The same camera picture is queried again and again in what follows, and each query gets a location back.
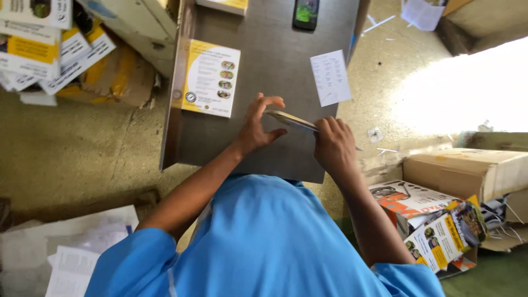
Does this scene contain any person's right hand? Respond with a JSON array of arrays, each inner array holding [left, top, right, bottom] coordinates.
[[314, 116, 359, 182]]

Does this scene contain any person's left hand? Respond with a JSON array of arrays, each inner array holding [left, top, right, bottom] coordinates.
[[234, 93, 288, 155]]

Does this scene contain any white paper slip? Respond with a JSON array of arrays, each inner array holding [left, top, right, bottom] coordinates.
[[310, 50, 352, 108]]

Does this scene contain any grey metal work table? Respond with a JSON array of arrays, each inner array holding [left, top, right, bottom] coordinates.
[[159, 0, 372, 185]]

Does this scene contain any black smartphone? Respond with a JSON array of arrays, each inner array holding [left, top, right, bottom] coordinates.
[[292, 0, 320, 31]]

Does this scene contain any orange white cardboard box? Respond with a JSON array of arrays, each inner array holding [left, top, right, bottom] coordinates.
[[368, 180, 479, 279]]

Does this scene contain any yellow white printed carton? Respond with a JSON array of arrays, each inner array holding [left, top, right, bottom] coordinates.
[[181, 39, 241, 119]]

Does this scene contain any person's blue shirt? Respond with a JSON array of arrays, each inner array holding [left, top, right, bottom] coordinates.
[[84, 174, 446, 297]]

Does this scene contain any white crumpled paper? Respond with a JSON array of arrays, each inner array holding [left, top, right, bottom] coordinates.
[[400, 0, 448, 32]]

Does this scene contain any brown cardboard box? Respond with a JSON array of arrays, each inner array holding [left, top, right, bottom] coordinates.
[[403, 148, 528, 204]]

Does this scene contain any yellow white carton edge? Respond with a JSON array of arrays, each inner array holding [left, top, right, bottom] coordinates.
[[196, 0, 249, 16]]

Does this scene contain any bundle of printed cartons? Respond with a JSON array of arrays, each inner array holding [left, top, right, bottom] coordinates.
[[403, 195, 489, 274]]

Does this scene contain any brown cardboard with yellow tape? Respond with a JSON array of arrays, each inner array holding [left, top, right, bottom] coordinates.
[[56, 41, 156, 109]]

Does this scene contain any pile of white paper sheets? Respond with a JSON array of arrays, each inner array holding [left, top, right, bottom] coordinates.
[[0, 205, 139, 297]]

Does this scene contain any heap of yellow white cartons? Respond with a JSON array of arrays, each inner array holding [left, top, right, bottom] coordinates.
[[0, 0, 117, 106]]

